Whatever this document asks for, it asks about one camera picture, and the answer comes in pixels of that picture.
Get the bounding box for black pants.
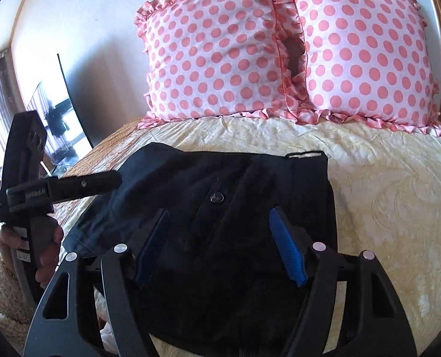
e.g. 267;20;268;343
64;143;337;356

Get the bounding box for person's left hand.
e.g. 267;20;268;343
0;224;65;289

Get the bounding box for black framed mirror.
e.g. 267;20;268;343
23;53;147;176

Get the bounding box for woven straw bed mat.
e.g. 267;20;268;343
52;121;150;233

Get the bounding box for cream patterned bed quilt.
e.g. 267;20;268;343
133;117;441;354

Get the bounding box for pink polka dot pillow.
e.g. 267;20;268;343
295;0;441;137
135;0;302;129

